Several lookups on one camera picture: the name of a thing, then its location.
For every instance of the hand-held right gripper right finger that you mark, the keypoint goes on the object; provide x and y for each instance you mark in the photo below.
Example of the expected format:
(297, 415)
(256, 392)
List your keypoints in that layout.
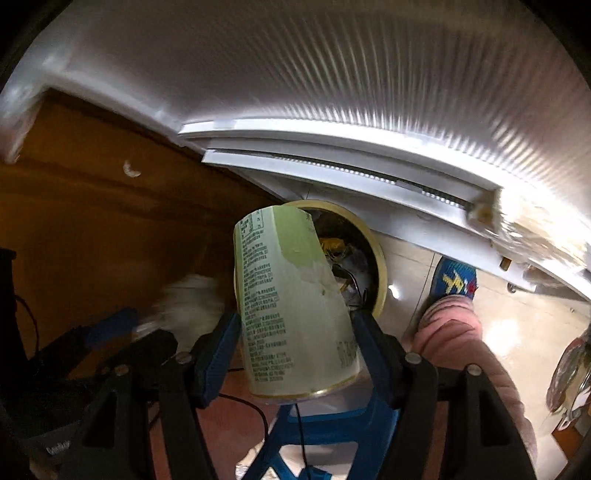
(369, 350)

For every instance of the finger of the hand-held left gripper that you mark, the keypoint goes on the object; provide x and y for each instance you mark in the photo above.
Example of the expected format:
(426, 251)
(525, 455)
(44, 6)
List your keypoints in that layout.
(111, 323)
(152, 344)

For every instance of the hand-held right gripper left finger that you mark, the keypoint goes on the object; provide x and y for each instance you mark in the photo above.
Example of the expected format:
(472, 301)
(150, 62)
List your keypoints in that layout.
(221, 350)

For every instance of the blue plastic stool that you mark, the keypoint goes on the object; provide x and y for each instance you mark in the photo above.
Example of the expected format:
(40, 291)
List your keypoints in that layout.
(323, 429)

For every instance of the person's right leg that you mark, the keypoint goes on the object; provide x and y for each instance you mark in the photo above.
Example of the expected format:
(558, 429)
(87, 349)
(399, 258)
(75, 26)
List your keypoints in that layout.
(461, 350)

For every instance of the brown wooden cabinet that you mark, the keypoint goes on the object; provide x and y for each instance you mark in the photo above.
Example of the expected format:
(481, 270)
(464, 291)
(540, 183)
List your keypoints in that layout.
(92, 221)

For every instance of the blue patterned slipper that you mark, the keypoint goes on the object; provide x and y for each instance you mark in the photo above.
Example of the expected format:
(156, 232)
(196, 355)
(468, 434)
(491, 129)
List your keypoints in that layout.
(455, 281)

